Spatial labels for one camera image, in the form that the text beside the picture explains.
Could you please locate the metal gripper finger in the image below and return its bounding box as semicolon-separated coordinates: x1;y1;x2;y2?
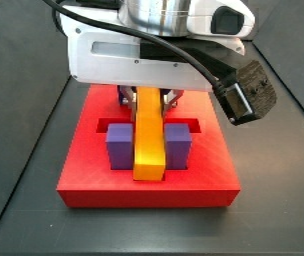
120;86;137;120
160;89;183;115

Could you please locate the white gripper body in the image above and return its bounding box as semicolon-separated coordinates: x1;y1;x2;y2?
60;0;255;92

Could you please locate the yellow rectangular block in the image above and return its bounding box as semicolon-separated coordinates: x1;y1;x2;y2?
133;87;166;181

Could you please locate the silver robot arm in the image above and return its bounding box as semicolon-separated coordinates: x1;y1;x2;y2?
61;0;256;124

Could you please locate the red slotted board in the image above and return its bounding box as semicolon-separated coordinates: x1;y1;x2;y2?
57;85;240;208

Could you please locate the dark blue U block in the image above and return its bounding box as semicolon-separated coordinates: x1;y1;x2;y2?
117;85;136;104

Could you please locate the purple U block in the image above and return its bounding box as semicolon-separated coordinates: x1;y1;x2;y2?
105;123;192;170

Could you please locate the black cable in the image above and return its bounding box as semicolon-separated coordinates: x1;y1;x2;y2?
41;0;232;98

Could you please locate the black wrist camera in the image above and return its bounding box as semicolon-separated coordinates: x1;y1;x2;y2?
139;39;279;127

